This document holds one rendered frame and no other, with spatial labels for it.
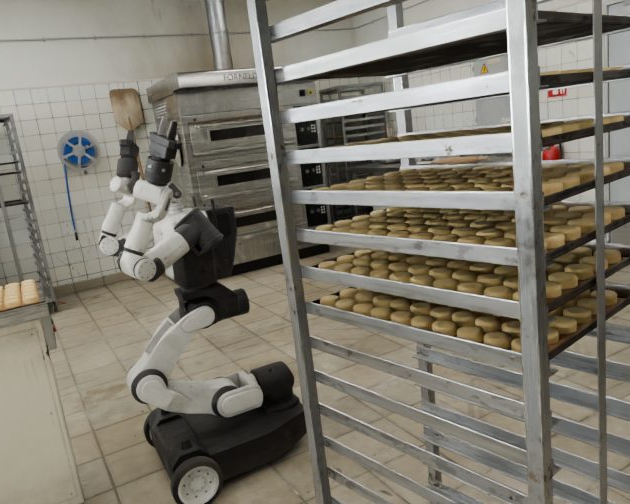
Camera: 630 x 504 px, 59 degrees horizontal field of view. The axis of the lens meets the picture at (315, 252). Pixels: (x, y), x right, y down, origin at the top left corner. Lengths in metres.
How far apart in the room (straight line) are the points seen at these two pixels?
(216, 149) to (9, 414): 3.83
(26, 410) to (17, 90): 4.47
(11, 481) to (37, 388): 0.35
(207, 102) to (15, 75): 1.90
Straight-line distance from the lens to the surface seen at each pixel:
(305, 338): 1.38
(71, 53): 6.48
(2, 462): 2.42
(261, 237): 5.87
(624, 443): 1.51
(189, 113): 5.60
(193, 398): 2.48
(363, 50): 1.10
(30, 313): 2.25
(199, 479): 2.38
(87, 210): 6.40
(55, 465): 2.44
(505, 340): 1.07
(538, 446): 1.03
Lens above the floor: 1.38
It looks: 12 degrees down
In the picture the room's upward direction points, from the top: 7 degrees counter-clockwise
